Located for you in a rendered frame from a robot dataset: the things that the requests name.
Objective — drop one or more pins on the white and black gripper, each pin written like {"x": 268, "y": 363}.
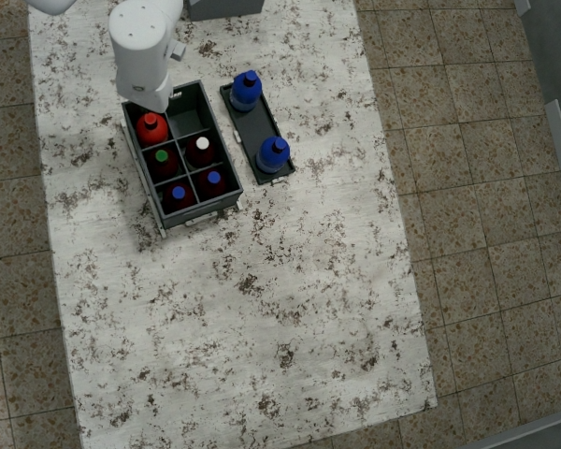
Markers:
{"x": 157, "y": 100}

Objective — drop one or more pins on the red labeled bottle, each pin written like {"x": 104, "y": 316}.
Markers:
{"x": 151, "y": 130}

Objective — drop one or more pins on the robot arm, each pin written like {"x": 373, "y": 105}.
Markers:
{"x": 137, "y": 33}

